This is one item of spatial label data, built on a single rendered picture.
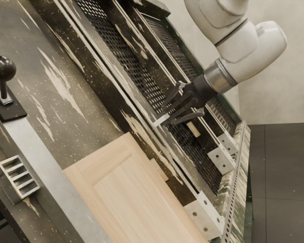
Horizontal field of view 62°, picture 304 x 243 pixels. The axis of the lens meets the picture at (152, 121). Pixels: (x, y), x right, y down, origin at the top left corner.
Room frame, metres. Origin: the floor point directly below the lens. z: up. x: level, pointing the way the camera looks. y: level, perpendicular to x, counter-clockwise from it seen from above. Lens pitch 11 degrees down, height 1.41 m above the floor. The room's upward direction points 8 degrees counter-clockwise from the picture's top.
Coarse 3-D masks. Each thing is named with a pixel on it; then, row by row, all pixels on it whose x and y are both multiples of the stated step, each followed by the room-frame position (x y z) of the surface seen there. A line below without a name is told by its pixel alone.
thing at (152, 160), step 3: (150, 159) 0.75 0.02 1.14; (153, 159) 0.73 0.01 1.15; (153, 162) 0.73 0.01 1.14; (156, 162) 0.73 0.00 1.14; (153, 165) 0.73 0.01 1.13; (156, 165) 0.73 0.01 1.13; (156, 168) 0.73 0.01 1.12; (159, 168) 0.72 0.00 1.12; (159, 171) 0.72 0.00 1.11; (162, 171) 0.72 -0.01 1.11; (162, 174) 0.72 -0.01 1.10; (165, 174) 0.72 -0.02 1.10; (162, 177) 0.72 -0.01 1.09; (165, 177) 0.72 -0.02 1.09; (165, 180) 0.72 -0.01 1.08
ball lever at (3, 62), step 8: (0, 56) 0.38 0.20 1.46; (0, 64) 0.37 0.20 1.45; (8, 64) 0.38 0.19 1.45; (0, 72) 0.37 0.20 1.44; (8, 72) 0.37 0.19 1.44; (0, 80) 0.38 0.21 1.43; (8, 80) 0.38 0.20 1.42; (0, 88) 0.42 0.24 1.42; (0, 96) 0.45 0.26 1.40; (8, 96) 0.46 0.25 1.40; (8, 104) 0.46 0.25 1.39
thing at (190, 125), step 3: (189, 123) 1.18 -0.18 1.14; (192, 123) 1.17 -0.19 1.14; (189, 126) 1.18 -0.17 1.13; (192, 126) 1.17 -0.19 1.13; (192, 129) 1.17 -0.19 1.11; (195, 129) 1.17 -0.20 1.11; (192, 132) 1.18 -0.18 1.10; (195, 132) 1.17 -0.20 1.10; (198, 132) 1.16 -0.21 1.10; (195, 135) 1.17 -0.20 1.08; (198, 135) 1.16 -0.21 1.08
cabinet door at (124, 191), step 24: (120, 144) 0.68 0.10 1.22; (72, 168) 0.50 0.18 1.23; (96, 168) 0.55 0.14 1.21; (120, 168) 0.61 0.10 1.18; (144, 168) 0.68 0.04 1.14; (96, 192) 0.50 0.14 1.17; (120, 192) 0.56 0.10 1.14; (144, 192) 0.62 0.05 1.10; (168, 192) 0.69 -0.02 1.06; (96, 216) 0.46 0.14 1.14; (120, 216) 0.51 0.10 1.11; (144, 216) 0.56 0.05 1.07; (168, 216) 0.62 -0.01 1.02; (120, 240) 0.46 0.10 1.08; (144, 240) 0.51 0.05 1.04; (168, 240) 0.56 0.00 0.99; (192, 240) 0.62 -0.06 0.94
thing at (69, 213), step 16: (0, 128) 0.44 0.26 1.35; (16, 128) 0.45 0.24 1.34; (32, 128) 0.48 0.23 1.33; (0, 144) 0.44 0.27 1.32; (16, 144) 0.43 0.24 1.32; (32, 144) 0.45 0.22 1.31; (32, 160) 0.43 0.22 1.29; (48, 160) 0.45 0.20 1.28; (48, 176) 0.43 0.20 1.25; (64, 176) 0.45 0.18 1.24; (48, 192) 0.41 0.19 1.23; (64, 192) 0.43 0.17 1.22; (48, 208) 0.41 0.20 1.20; (64, 208) 0.40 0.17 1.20; (80, 208) 0.43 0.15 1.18; (64, 224) 0.40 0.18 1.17; (80, 224) 0.40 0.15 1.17; (96, 224) 0.43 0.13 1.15; (80, 240) 0.39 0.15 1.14; (96, 240) 0.40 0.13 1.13
